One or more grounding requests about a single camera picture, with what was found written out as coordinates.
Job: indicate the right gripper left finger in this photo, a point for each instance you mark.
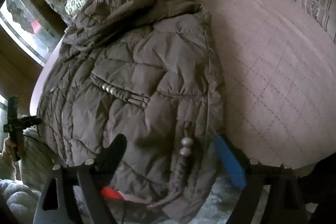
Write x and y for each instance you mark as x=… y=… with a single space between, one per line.
x=57 y=203

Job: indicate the grey quilted puffer jacket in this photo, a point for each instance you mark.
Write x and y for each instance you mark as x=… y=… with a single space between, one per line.
x=147 y=69

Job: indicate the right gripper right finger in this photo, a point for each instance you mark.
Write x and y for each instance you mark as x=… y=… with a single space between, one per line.
x=250 y=176

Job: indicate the window with frame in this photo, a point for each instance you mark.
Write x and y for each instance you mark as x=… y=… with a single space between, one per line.
x=30 y=29

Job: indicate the pink quilted bed mattress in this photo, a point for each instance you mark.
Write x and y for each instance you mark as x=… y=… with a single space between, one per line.
x=278 y=67

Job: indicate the person's left hand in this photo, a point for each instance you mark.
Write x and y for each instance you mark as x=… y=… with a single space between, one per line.
x=8 y=148

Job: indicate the fluffy grey blanket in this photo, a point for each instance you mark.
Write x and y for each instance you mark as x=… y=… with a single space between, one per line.
x=21 y=200

